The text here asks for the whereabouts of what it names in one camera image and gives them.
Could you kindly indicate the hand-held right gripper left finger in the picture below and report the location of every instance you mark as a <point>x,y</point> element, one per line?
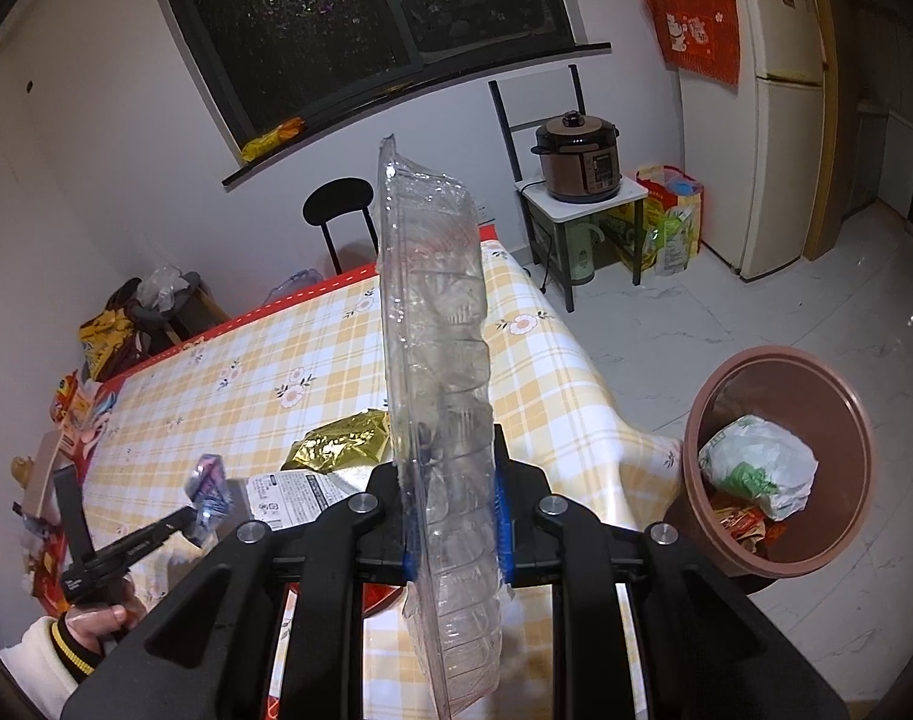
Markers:
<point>385,525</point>

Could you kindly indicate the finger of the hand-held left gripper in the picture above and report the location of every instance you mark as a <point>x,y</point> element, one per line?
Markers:
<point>149,536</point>

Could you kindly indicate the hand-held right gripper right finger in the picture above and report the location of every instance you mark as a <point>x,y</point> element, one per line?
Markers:
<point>503,540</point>

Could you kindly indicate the blue purple wrapper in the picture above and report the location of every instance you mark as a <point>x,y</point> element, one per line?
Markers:
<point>209,491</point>

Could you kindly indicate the clear plastic container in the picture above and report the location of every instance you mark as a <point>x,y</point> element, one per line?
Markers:
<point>441,390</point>

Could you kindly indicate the brown wrapper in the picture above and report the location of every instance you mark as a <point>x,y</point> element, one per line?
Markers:
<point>741,525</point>

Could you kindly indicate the white plastic bag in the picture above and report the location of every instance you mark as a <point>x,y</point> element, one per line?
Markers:
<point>764,465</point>

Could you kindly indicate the brown plastic bin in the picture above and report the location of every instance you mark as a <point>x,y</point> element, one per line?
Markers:
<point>839,427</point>

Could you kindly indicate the person's left forearm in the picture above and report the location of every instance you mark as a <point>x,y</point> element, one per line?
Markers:
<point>40,664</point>

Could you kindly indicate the person's left hand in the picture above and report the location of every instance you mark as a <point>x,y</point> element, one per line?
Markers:
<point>100,619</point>

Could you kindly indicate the gold foil wrapper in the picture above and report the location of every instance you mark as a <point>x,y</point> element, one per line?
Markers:
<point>344,446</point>

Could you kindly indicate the white printed packet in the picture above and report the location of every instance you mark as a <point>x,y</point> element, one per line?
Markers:
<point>299,495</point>

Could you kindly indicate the small cardboard box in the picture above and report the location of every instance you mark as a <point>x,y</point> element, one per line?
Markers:
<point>42,472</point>

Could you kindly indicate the colourful snack packet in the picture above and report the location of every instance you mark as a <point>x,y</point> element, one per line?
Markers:
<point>81,412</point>

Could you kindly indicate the yellow checkered tablecloth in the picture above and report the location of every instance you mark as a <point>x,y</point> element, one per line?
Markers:
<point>276,360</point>

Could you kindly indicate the yellow printed bag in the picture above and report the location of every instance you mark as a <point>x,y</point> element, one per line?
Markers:
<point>108,341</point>

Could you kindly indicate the cluttered chair with bags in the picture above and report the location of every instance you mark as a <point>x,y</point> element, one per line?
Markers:
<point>194,311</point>

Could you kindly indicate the crumpled clear plastic bag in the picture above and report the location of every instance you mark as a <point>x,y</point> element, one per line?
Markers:
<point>160,289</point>

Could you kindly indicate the clear bag with blue print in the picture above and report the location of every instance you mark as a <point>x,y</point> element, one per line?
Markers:
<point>295,286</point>

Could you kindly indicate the green kettle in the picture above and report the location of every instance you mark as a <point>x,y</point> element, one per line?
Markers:
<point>576,255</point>

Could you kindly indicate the black round-back chair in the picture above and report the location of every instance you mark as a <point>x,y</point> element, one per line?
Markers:
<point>336,202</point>

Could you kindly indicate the green carton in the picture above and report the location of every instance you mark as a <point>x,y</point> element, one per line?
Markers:
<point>625,229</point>

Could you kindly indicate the black rack with white top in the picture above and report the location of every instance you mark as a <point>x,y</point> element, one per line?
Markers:
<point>576,206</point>

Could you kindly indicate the colourful shopping bag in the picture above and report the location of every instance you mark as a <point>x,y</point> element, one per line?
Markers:
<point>674,225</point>

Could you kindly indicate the brown pressure cooker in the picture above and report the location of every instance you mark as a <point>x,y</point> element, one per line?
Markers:
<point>584,161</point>

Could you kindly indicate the yellow snack packet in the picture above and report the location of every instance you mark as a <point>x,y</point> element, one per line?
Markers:
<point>273,139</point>

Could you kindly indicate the small brass window latch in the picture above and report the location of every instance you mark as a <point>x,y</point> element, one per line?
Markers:
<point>395,88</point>

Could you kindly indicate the black window sill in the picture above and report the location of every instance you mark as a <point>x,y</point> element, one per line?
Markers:
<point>456,79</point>

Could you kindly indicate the cream refrigerator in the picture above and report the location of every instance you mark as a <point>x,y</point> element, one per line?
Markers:
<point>771,165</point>

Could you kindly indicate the dark window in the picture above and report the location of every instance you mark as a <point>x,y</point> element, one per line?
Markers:
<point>314,30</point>

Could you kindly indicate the white kitchen cabinet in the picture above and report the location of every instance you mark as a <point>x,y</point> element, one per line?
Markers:
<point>876,165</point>

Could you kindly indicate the red printed cloth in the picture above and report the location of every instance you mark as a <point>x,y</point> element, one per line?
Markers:
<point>696,22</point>

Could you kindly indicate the wooden door frame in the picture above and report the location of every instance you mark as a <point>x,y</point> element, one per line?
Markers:
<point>820,165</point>

